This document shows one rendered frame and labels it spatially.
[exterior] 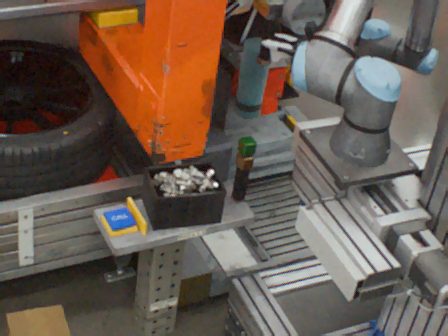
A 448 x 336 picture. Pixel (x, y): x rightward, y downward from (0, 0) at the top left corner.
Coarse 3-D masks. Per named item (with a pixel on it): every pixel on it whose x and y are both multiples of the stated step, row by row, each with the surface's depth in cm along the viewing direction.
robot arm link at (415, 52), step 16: (416, 0) 222; (432, 0) 219; (416, 16) 225; (432, 16) 223; (416, 32) 228; (432, 32) 228; (400, 48) 236; (416, 48) 232; (432, 48) 236; (400, 64) 239; (416, 64) 235; (432, 64) 235
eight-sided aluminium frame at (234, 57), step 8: (328, 8) 292; (328, 16) 294; (320, 24) 293; (224, 40) 273; (224, 48) 275; (232, 48) 276; (224, 56) 277; (232, 56) 278; (240, 56) 280; (232, 64) 281; (272, 64) 288; (280, 64) 290; (288, 64) 292
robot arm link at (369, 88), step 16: (352, 64) 204; (368, 64) 203; (384, 64) 205; (352, 80) 202; (368, 80) 199; (384, 80) 199; (400, 80) 202; (336, 96) 205; (352, 96) 203; (368, 96) 201; (384, 96) 200; (352, 112) 206; (368, 112) 203; (384, 112) 203; (368, 128) 205
